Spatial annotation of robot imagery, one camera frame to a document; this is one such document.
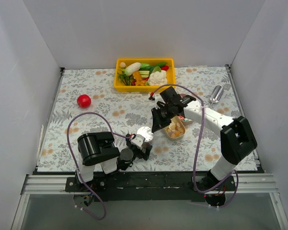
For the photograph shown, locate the beige tray of orange candies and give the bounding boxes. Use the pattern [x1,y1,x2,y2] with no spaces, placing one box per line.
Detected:
[163,116,186,141]

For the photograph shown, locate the silver metal jar lid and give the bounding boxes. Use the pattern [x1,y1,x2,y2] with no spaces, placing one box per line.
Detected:
[136,126,154,141]

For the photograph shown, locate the pink tray of colourful candies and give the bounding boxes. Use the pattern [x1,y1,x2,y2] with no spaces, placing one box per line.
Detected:
[179,94,194,125]

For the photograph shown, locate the silver metal scoop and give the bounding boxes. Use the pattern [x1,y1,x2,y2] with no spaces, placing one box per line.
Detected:
[209,85,224,104]

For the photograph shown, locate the clear glass jar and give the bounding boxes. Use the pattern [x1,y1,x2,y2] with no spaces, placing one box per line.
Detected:
[143,139,154,148]

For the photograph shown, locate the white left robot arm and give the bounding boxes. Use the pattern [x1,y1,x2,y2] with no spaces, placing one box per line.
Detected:
[76,130,154,192]

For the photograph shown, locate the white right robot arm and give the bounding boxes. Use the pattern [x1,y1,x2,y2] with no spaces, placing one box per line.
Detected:
[151,86,258,190]

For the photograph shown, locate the white cauliflower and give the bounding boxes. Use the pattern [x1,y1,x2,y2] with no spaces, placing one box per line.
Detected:
[148,70,168,86]

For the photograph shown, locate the green cucumber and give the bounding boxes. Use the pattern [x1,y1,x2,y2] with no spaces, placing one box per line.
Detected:
[150,62,167,70]

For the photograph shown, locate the white radish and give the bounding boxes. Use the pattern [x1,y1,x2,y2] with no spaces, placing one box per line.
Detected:
[124,62,141,76]

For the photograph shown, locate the red apple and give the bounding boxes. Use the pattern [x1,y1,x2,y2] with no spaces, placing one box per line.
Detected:
[77,94,91,108]

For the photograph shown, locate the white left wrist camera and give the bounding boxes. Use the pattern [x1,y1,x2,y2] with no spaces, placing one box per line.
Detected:
[131,135,145,150]

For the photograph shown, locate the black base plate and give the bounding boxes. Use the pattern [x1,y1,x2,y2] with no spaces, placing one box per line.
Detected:
[64,171,240,202]

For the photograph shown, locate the aluminium frame rail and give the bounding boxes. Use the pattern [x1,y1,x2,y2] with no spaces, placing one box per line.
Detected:
[22,173,279,194]

